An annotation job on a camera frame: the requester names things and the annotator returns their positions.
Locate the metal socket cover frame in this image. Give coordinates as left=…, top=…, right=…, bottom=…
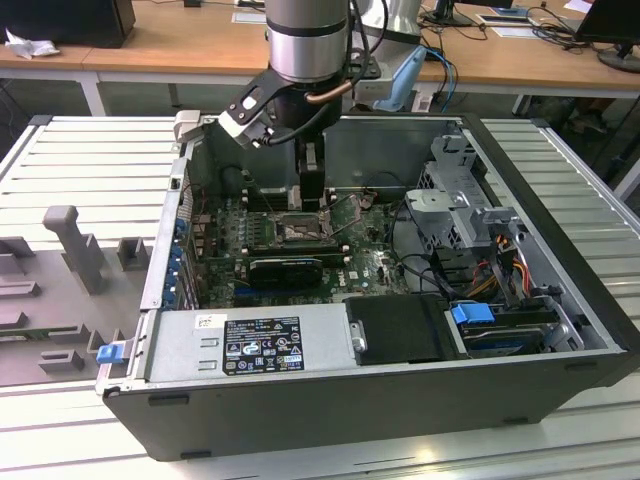
left=323, top=191, right=366, bottom=240

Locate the CPU socket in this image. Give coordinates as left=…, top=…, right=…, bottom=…
left=272, top=208, right=337, bottom=247

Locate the black plastic cover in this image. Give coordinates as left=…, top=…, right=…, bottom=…
left=343, top=294, right=454, bottom=365

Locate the grey case release latch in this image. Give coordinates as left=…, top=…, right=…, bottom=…
left=172, top=110, right=211, bottom=147

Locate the green motherboard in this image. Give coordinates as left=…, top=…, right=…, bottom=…
left=187, top=192, right=419, bottom=311

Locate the wooden desk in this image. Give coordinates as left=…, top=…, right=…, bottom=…
left=0, top=0, right=640, bottom=117

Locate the black graphics card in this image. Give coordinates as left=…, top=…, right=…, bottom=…
left=247, top=257, right=324, bottom=292

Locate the metal drive cage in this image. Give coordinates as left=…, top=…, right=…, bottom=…
left=403, top=132, right=534, bottom=251

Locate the black computer monitor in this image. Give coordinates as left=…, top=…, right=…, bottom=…
left=422, top=0, right=516, bottom=27
left=573, top=0, right=640, bottom=75

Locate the black computer tower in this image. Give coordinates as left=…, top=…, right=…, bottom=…
left=0, top=0, right=137, bottom=50

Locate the hard disk in blue carrier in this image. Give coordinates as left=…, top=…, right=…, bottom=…
left=449, top=301, right=549, bottom=360

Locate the grey power supply with label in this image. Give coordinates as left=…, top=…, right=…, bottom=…
left=127, top=305, right=351, bottom=386

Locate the crumpled white paper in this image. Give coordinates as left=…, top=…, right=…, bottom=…
left=3, top=27, right=61, bottom=61

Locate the black PC case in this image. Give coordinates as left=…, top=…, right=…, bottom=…
left=94, top=110, right=640, bottom=461

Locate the grey parts rack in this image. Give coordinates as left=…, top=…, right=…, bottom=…
left=0, top=203, right=156, bottom=389

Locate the blue plastic latch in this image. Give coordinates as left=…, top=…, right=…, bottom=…
left=97, top=342, right=125, bottom=366

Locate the copper coloured hose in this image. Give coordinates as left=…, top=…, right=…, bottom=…
left=305, top=82, right=354, bottom=107

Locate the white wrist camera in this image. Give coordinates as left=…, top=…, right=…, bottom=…
left=218, top=69, right=294, bottom=150

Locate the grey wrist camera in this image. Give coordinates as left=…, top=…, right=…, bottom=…
left=349, top=46, right=397, bottom=99

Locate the blue cable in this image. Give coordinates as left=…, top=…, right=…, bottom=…
left=422, top=47, right=459, bottom=104

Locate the yellow and red wire bundle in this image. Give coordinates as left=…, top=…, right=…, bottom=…
left=469, top=234, right=534, bottom=301

